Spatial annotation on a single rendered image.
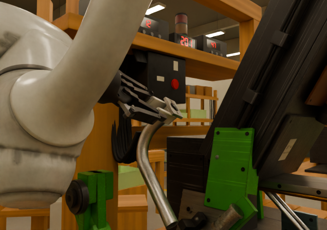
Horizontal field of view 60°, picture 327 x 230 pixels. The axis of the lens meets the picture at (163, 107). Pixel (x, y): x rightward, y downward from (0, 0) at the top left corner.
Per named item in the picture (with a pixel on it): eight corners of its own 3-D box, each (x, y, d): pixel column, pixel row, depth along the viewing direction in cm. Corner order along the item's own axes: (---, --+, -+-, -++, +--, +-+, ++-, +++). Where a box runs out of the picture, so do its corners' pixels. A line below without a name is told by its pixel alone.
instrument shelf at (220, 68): (257, 75, 128) (257, 67, 128) (68, 28, 65) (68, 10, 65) (211, 81, 145) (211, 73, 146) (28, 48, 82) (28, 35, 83)
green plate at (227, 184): (259, 216, 71) (267, 135, 76) (242, 215, 66) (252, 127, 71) (221, 207, 79) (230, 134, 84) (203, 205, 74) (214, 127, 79)
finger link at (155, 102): (145, 105, 67) (144, 103, 67) (163, 113, 72) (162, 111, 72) (154, 97, 66) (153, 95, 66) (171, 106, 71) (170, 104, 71)
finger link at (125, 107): (115, 85, 56) (118, 103, 52) (134, 96, 59) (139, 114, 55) (107, 93, 56) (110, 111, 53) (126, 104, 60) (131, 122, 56)
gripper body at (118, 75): (111, 81, 49) (146, 98, 56) (100, 51, 55) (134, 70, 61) (85, 107, 52) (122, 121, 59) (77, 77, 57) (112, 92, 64)
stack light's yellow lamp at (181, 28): (190, 36, 117) (190, 25, 117) (181, 33, 114) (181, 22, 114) (180, 38, 121) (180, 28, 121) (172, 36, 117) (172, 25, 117)
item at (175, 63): (187, 103, 94) (187, 59, 95) (148, 100, 82) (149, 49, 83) (161, 105, 103) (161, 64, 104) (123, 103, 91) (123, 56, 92)
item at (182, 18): (190, 25, 117) (189, 14, 118) (181, 22, 114) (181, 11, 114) (180, 28, 121) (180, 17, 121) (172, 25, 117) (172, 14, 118)
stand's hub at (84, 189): (90, 217, 61) (90, 181, 62) (76, 220, 59) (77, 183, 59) (73, 209, 66) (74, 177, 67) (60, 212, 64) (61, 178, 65)
